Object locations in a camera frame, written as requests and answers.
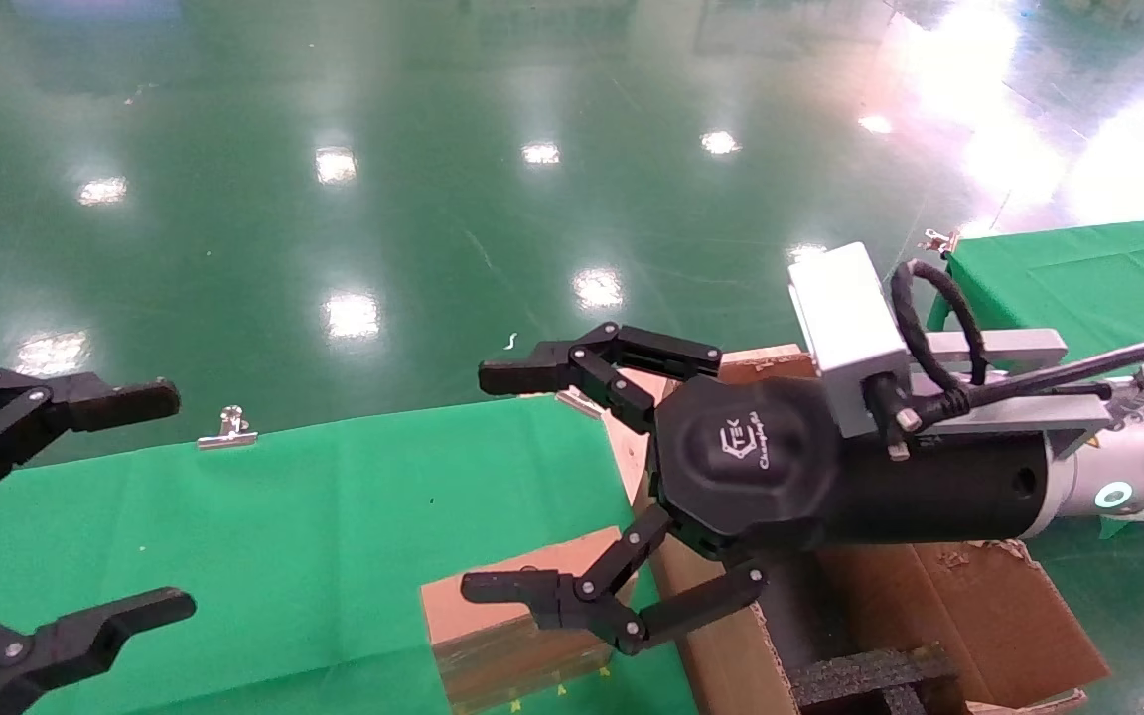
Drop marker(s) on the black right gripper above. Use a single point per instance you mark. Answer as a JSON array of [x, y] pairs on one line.
[[761, 467]]

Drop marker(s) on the small brown cardboard box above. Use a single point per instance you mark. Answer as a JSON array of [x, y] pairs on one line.
[[493, 645]]

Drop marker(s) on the black foam carton insert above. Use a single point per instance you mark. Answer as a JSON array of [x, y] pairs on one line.
[[860, 677]]

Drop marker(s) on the large open cardboard carton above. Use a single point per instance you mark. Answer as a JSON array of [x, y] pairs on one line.
[[979, 606]]

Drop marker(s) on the silver binder clip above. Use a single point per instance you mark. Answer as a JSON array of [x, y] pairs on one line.
[[577, 402], [226, 434], [939, 241]]

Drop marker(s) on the large green tablecloth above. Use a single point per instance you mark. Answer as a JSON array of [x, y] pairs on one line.
[[284, 536]]

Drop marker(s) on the green tablecloth with yellow specks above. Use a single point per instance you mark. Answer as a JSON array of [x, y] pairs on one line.
[[1078, 278]]

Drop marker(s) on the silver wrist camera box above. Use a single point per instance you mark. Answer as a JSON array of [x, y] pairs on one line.
[[845, 318]]

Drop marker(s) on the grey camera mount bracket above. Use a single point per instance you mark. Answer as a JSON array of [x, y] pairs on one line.
[[1009, 348]]

